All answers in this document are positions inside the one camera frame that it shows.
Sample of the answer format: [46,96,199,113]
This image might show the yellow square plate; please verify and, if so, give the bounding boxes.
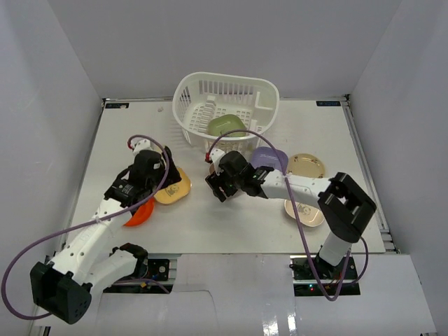
[154,167,192,205]

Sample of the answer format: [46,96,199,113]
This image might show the green square panda plate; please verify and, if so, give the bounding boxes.
[207,114,246,137]

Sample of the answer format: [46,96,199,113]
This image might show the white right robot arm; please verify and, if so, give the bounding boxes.
[205,149,377,279]

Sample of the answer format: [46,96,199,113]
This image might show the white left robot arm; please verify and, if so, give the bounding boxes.
[30,147,181,325]

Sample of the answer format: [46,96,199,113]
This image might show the white plastic dish bin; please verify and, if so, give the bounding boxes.
[172,72,279,153]

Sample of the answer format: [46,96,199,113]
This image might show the purple square panda plate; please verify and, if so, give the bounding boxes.
[250,146,288,172]

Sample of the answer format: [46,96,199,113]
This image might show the orange round plate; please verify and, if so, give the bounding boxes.
[124,198,155,227]

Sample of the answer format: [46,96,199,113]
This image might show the beige round floral plate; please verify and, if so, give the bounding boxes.
[286,153,326,179]

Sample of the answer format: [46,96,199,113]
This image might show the cream square panda plate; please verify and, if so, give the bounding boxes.
[284,200,325,228]

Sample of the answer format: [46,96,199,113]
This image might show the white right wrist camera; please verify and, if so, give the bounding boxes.
[205,148,225,175]

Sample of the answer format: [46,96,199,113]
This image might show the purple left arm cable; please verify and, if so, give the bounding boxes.
[1,134,172,321]

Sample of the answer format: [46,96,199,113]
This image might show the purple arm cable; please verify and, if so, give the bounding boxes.
[206,129,370,302]
[1,134,172,321]

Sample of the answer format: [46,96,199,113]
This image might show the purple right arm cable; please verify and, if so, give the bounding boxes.
[206,129,370,302]

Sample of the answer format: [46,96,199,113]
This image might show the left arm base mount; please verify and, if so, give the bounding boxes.
[120,258,173,294]

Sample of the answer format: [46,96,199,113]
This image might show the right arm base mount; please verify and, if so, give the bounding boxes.
[289,256,361,298]

